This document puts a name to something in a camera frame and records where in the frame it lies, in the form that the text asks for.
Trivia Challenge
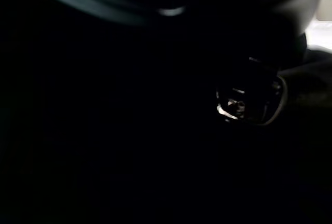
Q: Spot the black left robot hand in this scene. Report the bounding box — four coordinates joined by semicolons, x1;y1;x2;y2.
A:
15;0;324;127

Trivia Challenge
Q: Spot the white bed sheet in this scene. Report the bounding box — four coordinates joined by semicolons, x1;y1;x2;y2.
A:
305;19;332;52

